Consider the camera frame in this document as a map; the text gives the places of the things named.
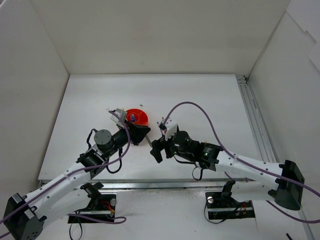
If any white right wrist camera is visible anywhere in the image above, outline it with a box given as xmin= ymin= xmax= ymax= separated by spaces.
xmin=161 ymin=118 xmax=178 ymax=140

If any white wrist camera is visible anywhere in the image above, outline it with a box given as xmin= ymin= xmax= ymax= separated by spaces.
xmin=108 ymin=108 xmax=127 ymax=127
xmin=161 ymin=118 xmax=178 ymax=140

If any green slim pen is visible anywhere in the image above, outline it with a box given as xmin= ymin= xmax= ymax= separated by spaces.
xmin=145 ymin=135 xmax=152 ymax=148

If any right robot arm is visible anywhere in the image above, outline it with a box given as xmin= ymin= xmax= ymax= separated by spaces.
xmin=150 ymin=130 xmax=305 ymax=211

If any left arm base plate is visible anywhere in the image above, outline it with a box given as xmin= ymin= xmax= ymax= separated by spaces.
xmin=74 ymin=182 xmax=117 ymax=223

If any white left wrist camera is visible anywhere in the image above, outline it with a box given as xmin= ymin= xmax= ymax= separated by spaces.
xmin=108 ymin=108 xmax=127 ymax=127

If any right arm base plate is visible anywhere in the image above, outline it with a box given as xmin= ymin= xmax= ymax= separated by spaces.
xmin=203 ymin=180 xmax=256 ymax=225

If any orange round divided organizer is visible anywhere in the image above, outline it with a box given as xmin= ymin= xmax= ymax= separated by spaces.
xmin=126 ymin=108 xmax=149 ymax=127

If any clear glue bottle blue cap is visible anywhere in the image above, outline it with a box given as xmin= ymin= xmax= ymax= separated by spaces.
xmin=130 ymin=114 xmax=136 ymax=123

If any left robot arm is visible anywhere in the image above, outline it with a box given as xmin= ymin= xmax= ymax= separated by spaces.
xmin=0 ymin=122 xmax=151 ymax=240

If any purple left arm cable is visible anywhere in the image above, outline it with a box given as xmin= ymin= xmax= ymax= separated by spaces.
xmin=0 ymin=111 xmax=132 ymax=225

